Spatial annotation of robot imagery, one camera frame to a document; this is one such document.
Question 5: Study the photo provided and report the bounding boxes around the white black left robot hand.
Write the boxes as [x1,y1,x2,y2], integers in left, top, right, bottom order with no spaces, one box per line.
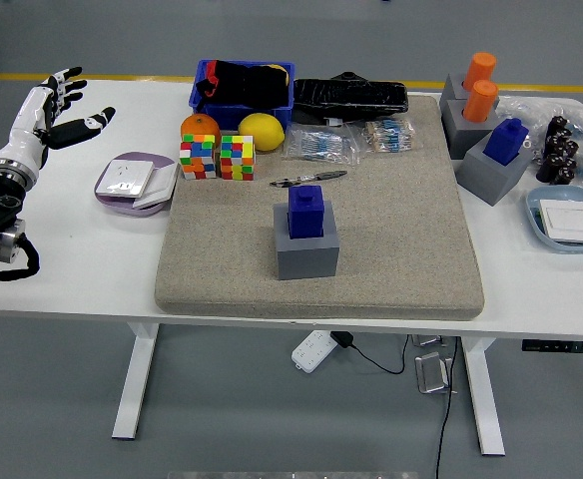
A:
[0,66,117,174]

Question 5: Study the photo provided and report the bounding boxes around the blue square seal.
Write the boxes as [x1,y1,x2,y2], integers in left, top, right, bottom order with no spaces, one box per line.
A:
[482,117,530,168]
[287,185,326,240]

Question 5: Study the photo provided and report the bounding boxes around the grey square seal holder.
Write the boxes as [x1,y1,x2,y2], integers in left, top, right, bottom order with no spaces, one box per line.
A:
[273,202,341,280]
[455,134,536,208]

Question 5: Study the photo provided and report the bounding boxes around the grey round seal holder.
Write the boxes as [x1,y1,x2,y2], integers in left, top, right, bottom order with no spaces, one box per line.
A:
[439,72,501,112]
[439,98,502,161]

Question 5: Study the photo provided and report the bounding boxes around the purple tray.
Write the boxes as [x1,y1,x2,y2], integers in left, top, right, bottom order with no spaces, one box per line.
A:
[93,151,179,219]

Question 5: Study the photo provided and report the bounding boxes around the orange fruit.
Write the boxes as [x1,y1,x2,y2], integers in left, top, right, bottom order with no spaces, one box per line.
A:
[180,113,223,146]

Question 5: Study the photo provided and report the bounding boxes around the colourful puzzle cube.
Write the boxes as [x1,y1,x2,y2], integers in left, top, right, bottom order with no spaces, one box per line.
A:
[219,134,257,182]
[179,133,219,181]

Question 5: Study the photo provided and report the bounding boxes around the blue plastic bin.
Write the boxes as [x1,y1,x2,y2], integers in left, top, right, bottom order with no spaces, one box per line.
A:
[188,58,296,132]

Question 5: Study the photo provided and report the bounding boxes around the black cloth with red trim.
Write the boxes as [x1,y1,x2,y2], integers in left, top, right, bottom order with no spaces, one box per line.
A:
[195,59,292,109]

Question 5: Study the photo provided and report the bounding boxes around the yellow lemon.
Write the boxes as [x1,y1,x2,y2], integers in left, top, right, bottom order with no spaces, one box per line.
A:
[238,112,287,153]

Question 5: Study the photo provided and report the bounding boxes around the yellow item in bin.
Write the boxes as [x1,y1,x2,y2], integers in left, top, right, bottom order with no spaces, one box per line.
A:
[266,63,292,86]

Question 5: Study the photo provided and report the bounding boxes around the white table leg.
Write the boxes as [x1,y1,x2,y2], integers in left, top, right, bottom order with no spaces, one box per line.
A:
[111,322,161,440]
[460,337,506,456]

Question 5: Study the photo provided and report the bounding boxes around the black pen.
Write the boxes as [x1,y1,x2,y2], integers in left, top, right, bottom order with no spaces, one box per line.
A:
[270,170,348,189]

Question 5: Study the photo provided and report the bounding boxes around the black plastic wrapped package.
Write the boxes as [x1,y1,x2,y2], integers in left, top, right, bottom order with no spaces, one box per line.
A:
[292,71,410,126]

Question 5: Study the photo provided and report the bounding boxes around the clear bag brown resistors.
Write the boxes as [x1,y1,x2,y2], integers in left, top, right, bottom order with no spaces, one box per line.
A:
[353,118,425,155]

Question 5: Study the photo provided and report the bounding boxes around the white power strip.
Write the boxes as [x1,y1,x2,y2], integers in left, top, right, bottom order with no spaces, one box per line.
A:
[291,329,336,374]

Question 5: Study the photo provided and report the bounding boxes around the grey-brown mat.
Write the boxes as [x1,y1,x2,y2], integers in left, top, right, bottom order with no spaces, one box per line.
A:
[154,94,486,322]

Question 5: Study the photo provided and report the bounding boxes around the clear bag of metal parts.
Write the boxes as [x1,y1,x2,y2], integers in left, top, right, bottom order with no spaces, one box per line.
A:
[495,94,583,151]

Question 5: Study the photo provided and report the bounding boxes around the light blue tray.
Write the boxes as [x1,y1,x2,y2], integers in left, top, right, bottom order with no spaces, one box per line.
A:
[525,186,583,255]

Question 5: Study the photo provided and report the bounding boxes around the black table control panel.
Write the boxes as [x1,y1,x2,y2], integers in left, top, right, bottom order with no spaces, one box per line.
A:
[521,339,583,354]

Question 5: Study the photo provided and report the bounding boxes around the white wall switch panel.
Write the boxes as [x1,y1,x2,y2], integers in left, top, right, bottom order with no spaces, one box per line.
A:
[132,163,181,211]
[538,199,583,244]

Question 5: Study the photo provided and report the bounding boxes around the black plug with cord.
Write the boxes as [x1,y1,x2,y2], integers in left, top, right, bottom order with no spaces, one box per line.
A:
[329,330,410,375]

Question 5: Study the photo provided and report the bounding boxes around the clear metal floor bracket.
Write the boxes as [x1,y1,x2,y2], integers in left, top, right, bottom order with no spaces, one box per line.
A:
[414,351,455,395]
[410,333,450,348]

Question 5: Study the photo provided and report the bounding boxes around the black floor cable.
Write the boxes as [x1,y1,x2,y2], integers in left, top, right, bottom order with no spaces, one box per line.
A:
[434,336,460,479]

